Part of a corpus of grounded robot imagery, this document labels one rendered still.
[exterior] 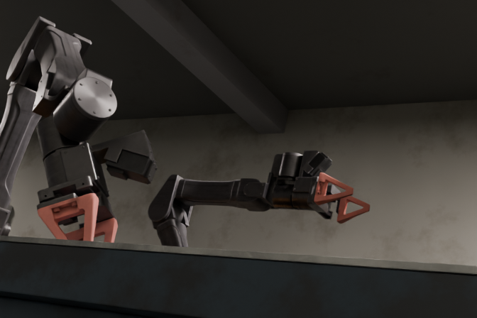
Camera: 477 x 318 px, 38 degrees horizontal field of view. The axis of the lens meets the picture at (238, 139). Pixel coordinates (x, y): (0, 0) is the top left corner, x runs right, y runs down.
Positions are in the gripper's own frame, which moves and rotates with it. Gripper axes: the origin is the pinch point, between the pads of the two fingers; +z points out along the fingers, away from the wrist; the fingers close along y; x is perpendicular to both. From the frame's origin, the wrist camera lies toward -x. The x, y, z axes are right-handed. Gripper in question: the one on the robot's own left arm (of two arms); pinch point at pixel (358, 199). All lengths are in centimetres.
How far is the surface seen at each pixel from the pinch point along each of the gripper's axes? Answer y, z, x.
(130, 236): 254, -293, -55
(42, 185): 254, -407, -92
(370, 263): -99, 47, 39
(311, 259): -99, 44, 39
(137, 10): 98, -191, -139
